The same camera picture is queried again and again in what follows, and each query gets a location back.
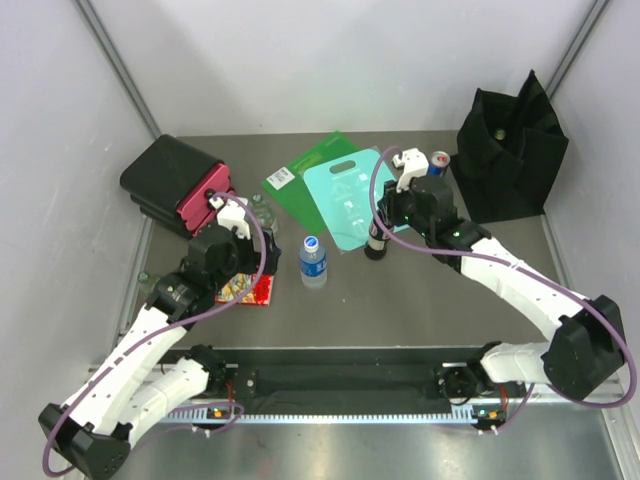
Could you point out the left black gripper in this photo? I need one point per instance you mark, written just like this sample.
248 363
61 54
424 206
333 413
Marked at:
271 253

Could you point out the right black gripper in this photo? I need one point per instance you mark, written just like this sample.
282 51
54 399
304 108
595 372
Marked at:
390 202

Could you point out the dark cola glass bottle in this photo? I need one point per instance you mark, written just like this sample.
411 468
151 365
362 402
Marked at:
376 244

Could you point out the clear water bottle blue cap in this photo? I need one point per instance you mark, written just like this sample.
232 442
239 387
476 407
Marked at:
313 263

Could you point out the red bull can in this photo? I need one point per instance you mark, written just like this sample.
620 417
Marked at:
439 162

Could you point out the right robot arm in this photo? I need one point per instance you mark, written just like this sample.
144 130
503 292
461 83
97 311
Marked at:
583 343

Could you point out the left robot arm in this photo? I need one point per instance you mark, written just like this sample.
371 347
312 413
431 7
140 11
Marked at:
96 428

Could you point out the black canvas bag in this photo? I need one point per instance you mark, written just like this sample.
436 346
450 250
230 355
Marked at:
512 178

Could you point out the clear empty plastic bottle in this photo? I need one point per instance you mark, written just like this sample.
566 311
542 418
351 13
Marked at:
264 213

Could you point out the red illustrated book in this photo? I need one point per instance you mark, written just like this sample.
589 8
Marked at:
260 295

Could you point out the teal folding board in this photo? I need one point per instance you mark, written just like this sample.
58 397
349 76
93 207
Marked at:
340 190

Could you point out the green plastic board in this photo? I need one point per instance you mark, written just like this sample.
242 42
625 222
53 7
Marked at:
288 189

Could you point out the black and pink case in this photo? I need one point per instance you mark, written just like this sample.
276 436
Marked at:
170 181

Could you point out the small green glass bottle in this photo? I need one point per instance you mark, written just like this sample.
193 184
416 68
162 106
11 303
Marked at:
147 283

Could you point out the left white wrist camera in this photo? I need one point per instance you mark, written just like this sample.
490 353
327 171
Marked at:
231 214

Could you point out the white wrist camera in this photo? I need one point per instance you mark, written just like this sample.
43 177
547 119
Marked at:
412 163
231 214

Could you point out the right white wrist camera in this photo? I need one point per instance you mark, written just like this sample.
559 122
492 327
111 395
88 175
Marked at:
412 163

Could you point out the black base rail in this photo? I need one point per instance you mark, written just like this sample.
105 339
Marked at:
386 381

